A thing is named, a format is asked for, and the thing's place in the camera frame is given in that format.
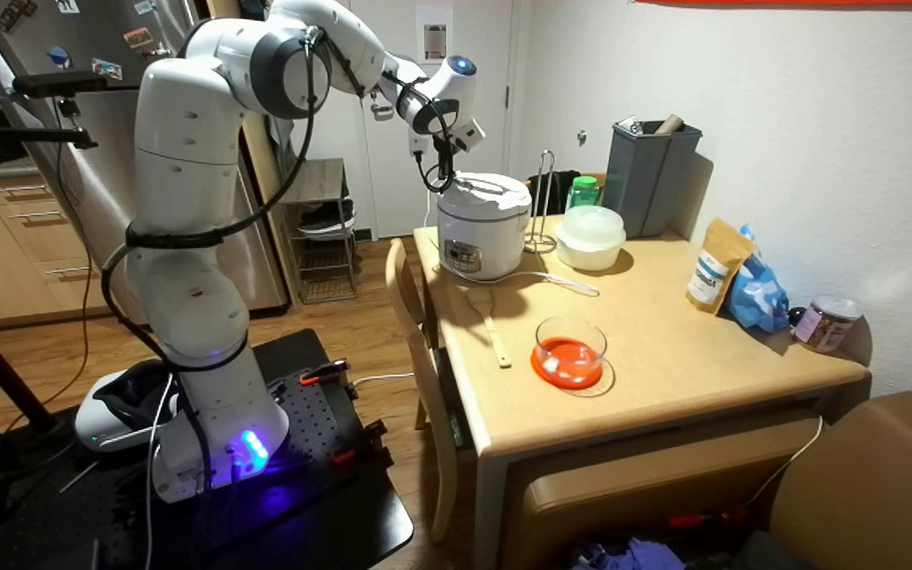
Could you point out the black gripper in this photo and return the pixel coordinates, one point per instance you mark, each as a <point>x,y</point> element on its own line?
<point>439,158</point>

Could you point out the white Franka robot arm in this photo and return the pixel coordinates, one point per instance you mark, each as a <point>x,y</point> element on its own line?
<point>187,265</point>

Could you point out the white rice cooker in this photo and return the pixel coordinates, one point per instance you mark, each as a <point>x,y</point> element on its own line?
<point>482,227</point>

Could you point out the metal paper towel holder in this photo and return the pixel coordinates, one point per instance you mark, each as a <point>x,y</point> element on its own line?
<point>544,202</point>

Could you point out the small wooden shelf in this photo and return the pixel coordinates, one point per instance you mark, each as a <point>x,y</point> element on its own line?
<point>319,211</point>

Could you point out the paper photo on door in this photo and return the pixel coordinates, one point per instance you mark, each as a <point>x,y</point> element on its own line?
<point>436,42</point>

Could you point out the green lid jar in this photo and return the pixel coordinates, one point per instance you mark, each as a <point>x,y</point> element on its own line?
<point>584,191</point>

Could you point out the white lidded plastic container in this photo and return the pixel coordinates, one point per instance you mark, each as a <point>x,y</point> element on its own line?
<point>589,240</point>

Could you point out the wooden slat chair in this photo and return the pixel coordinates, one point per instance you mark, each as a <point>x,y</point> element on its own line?
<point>439,401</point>

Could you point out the glass bowl with orange lid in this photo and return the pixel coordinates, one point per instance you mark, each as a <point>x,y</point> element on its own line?
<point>567,359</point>

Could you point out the orange black clamp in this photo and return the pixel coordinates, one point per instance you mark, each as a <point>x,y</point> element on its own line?
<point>325,372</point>
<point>361,445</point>

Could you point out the brown paper pouch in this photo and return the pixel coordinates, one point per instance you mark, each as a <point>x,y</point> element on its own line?
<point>715,270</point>

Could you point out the blue plastic bag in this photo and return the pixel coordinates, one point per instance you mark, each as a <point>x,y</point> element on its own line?
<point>760,295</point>

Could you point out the stainless steel refrigerator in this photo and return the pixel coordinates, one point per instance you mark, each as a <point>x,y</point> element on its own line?
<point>77,32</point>

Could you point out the white black helmet device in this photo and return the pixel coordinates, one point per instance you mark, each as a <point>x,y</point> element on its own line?
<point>108,415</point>

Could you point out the pink jar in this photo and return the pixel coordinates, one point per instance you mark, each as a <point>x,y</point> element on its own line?
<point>829,321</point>

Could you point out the purple cloth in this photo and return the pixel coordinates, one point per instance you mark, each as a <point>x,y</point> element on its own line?
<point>630,557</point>

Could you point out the wooden cabinet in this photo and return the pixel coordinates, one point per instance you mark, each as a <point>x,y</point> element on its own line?
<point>2,257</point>

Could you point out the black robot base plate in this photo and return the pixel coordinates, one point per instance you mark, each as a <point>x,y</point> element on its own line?
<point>361,517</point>

